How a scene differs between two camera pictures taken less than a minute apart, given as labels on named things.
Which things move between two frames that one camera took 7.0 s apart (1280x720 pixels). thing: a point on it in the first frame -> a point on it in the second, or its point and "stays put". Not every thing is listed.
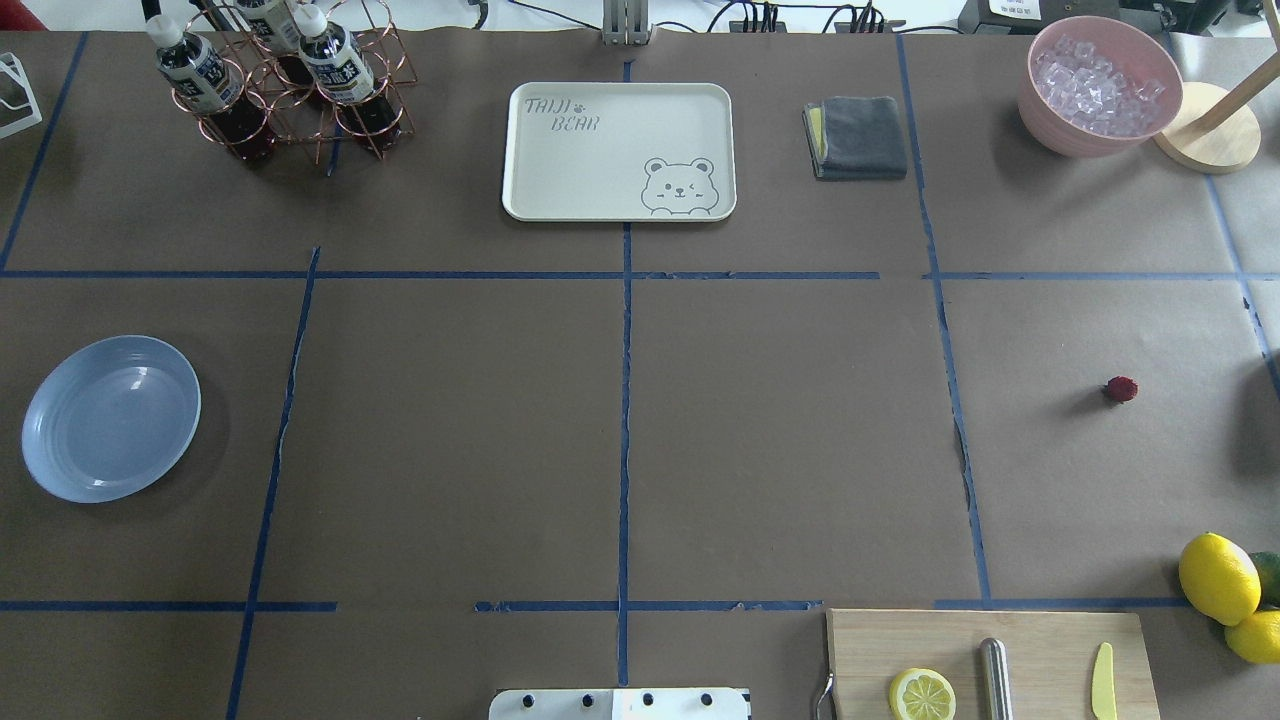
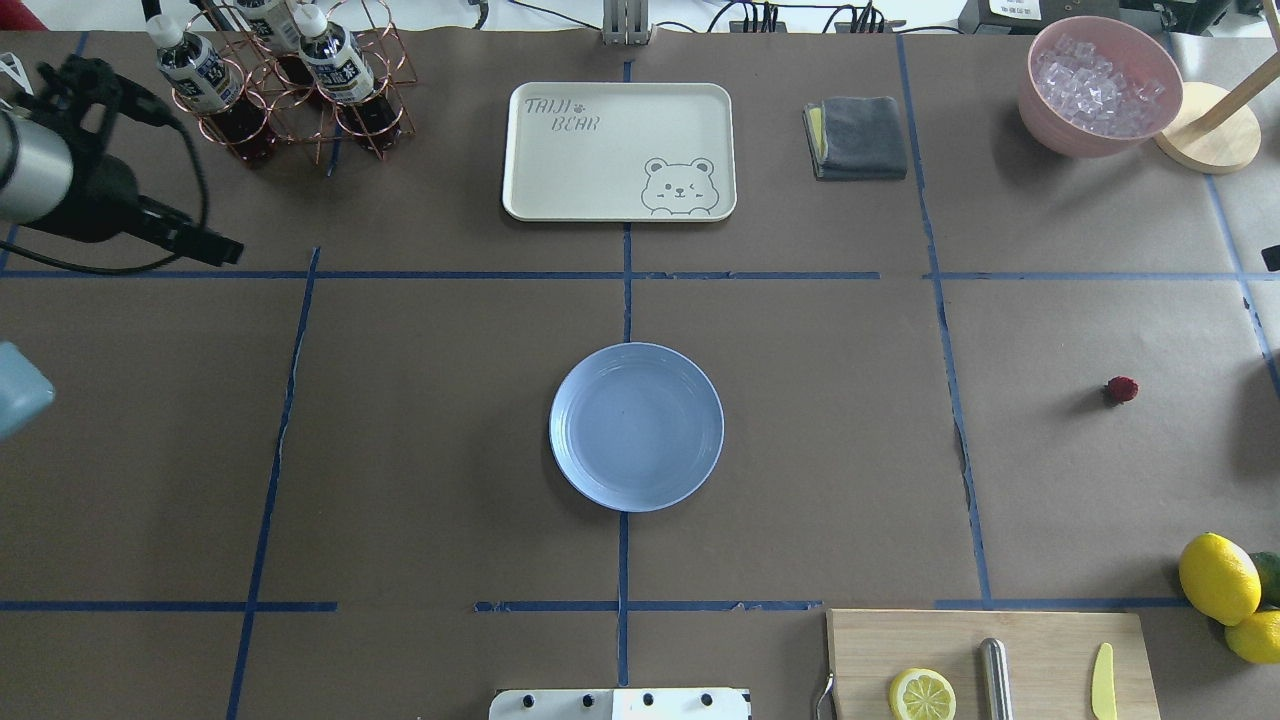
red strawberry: [1122, 388] stays put
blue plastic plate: [107, 415] -> [636, 427]
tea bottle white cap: [211, 88] stays put
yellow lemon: [1256, 638] stays put
